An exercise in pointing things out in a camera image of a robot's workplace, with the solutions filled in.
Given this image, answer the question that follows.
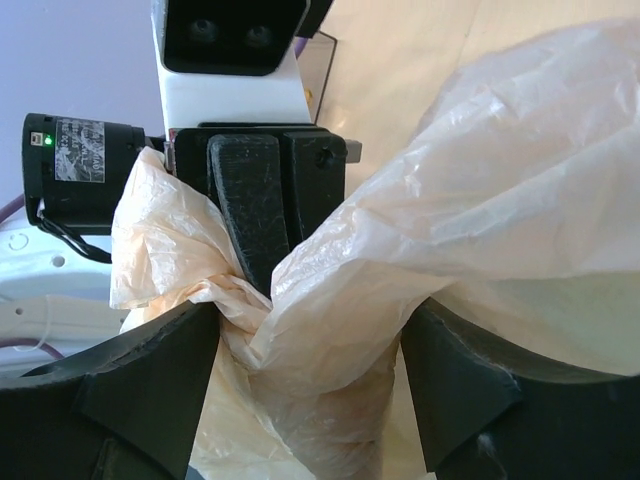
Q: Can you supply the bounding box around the white banana print plastic bag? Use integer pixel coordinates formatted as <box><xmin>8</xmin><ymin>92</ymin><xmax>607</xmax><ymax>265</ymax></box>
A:
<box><xmin>110</xmin><ymin>19</ymin><xmax>639</xmax><ymax>479</ymax></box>

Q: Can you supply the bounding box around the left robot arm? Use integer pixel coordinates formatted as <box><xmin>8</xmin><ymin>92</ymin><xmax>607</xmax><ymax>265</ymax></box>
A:
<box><xmin>1</xmin><ymin>113</ymin><xmax>352</xmax><ymax>389</ymax></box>

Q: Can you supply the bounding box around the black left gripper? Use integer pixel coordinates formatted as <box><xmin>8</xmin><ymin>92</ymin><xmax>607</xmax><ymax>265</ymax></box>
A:
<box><xmin>167</xmin><ymin>122</ymin><xmax>362</xmax><ymax>295</ymax></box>

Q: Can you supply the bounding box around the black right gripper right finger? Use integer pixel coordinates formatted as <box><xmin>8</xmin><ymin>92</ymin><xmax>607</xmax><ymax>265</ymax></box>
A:
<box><xmin>401</xmin><ymin>299</ymin><xmax>639</xmax><ymax>479</ymax></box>

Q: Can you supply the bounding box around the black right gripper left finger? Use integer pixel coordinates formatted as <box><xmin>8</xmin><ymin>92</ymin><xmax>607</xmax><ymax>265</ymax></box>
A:
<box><xmin>1</xmin><ymin>302</ymin><xmax>220</xmax><ymax>479</ymax></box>

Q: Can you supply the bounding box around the clear plastic box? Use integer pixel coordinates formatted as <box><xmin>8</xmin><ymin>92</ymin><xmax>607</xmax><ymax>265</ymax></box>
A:
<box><xmin>294</xmin><ymin>31</ymin><xmax>338</xmax><ymax>123</ymax></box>

